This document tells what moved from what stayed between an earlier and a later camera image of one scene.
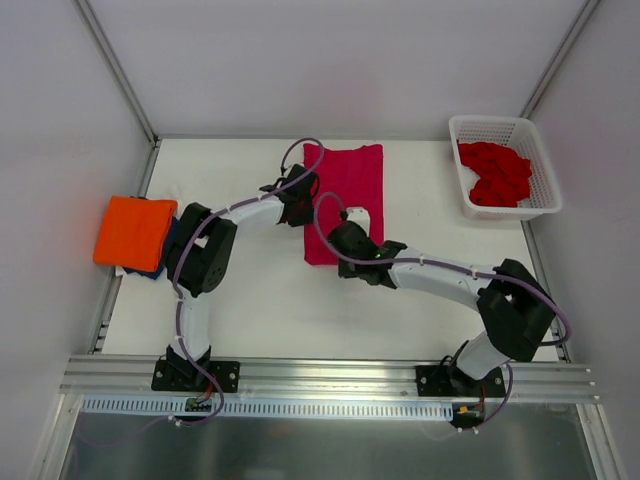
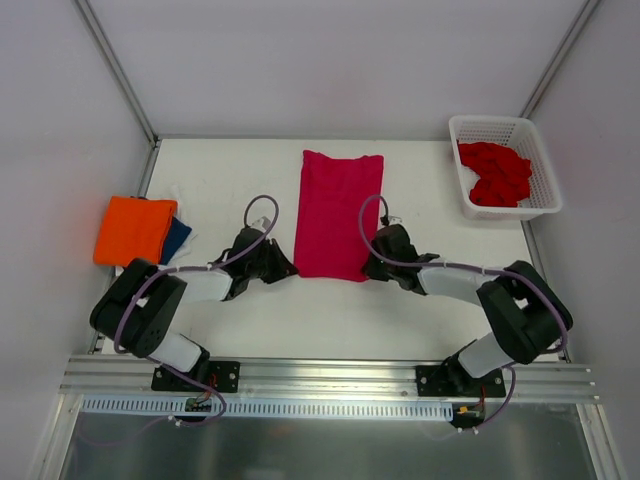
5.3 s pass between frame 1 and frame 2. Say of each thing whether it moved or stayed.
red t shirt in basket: stayed
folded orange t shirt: stayed
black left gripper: moved
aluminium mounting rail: stayed
